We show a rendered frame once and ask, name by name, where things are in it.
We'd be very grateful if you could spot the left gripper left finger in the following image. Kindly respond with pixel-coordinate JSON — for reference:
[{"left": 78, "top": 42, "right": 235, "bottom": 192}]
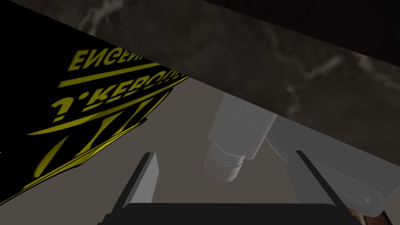
[{"left": 111, "top": 152, "right": 160, "bottom": 211}]

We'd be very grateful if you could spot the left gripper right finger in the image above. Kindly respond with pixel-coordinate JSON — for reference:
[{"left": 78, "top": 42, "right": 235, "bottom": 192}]
[{"left": 287, "top": 150, "right": 339, "bottom": 206}]

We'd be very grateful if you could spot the grey bottle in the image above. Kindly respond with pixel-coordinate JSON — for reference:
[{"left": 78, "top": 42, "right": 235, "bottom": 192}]
[{"left": 204, "top": 93, "right": 278, "bottom": 182}]

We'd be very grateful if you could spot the black book with yellow print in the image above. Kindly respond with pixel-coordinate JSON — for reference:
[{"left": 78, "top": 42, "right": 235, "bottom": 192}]
[{"left": 0, "top": 0, "right": 189, "bottom": 207}]

